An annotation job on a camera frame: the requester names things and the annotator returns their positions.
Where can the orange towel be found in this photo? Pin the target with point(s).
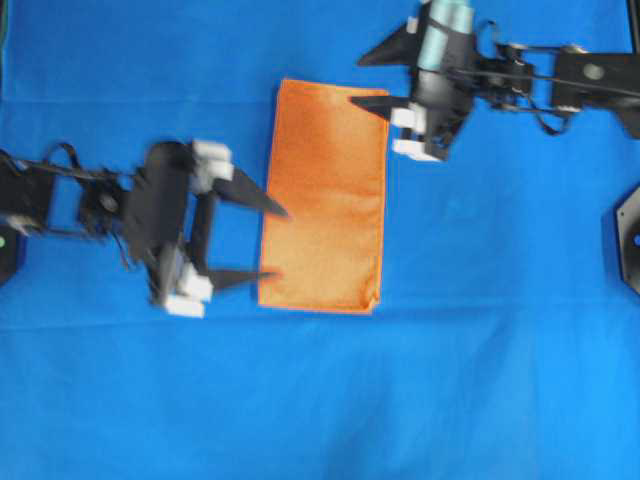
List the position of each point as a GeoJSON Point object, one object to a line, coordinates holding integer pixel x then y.
{"type": "Point", "coordinates": [328, 169]}

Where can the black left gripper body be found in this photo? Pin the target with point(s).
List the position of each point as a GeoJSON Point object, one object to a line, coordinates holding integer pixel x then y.
{"type": "Point", "coordinates": [154, 220]}

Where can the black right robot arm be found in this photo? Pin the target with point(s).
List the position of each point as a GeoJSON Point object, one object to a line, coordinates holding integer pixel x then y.
{"type": "Point", "coordinates": [553, 83]}

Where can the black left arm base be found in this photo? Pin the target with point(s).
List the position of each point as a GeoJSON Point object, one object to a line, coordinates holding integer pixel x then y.
{"type": "Point", "coordinates": [13, 250]}

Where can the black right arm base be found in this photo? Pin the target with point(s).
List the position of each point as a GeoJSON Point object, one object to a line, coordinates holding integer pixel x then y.
{"type": "Point", "coordinates": [627, 230]}

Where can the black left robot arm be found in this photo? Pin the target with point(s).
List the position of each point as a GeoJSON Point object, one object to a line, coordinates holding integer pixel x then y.
{"type": "Point", "coordinates": [56, 196]}

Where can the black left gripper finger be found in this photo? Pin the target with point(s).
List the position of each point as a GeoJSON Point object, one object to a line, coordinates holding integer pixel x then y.
{"type": "Point", "coordinates": [224, 279]}
{"type": "Point", "coordinates": [242, 190]}

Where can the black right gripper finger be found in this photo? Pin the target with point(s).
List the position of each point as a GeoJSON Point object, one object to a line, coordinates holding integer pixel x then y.
{"type": "Point", "coordinates": [399, 48]}
{"type": "Point", "coordinates": [389, 108]}

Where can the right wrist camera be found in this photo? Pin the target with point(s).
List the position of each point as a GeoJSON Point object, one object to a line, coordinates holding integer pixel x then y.
{"type": "Point", "coordinates": [447, 35]}

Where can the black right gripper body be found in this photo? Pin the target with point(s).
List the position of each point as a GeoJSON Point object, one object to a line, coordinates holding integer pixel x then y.
{"type": "Point", "coordinates": [439, 101]}

